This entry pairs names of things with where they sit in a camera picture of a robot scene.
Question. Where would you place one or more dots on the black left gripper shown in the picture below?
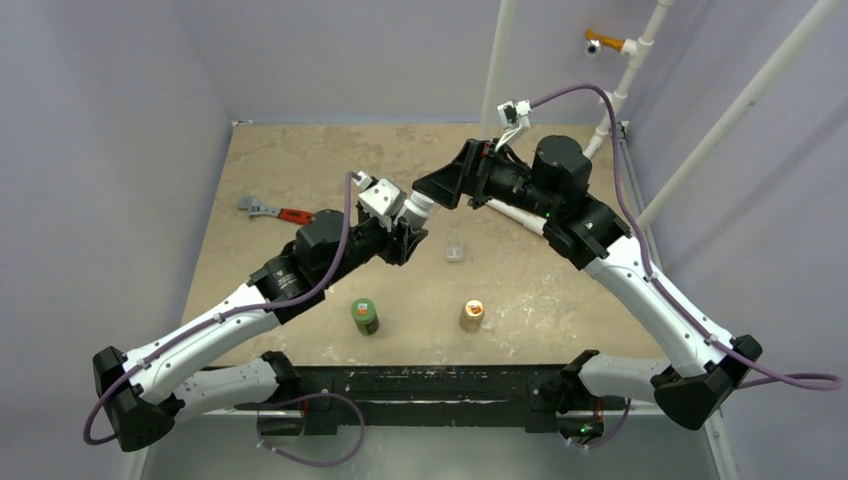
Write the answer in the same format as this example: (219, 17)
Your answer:
(395, 250)

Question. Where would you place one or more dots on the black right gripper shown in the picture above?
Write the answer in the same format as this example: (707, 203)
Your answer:
(474, 173)

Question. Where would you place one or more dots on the white capped dark pill bottle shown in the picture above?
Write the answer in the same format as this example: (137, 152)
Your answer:
(416, 210)

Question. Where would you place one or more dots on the clear plastic pill organizer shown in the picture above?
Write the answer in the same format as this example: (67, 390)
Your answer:
(454, 252)

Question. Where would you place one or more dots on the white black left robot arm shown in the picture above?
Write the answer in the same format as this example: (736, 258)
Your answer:
(147, 391)

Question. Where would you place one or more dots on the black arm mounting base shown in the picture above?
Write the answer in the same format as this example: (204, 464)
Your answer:
(535, 398)

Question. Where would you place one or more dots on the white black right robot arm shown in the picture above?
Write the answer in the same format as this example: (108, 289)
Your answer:
(704, 363)

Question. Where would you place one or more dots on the green pill bottle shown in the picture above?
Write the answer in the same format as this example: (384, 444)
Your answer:
(365, 316)

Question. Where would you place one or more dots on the amber pill bottle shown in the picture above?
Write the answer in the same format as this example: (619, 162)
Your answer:
(471, 316)

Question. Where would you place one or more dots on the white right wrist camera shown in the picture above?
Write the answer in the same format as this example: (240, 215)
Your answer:
(514, 118)

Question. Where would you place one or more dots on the white PVC pipe frame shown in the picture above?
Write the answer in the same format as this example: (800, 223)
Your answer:
(781, 167)

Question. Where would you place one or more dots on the red handled adjustable wrench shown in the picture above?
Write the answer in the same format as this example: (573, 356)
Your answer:
(255, 208)

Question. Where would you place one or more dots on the aluminium extrusion frame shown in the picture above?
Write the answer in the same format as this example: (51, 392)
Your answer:
(148, 390)

